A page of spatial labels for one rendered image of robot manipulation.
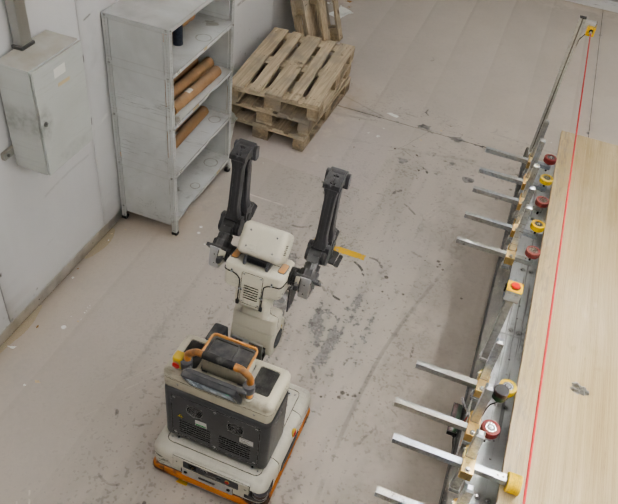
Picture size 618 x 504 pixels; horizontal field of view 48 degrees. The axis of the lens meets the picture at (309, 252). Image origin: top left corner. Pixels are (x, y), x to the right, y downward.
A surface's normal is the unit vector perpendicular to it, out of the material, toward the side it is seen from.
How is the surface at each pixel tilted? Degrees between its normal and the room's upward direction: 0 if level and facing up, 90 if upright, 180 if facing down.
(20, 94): 90
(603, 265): 0
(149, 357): 0
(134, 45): 90
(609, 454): 0
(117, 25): 90
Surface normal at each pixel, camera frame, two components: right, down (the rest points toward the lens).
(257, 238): -0.19, -0.04
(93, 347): 0.11, -0.73
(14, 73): -0.35, 0.61
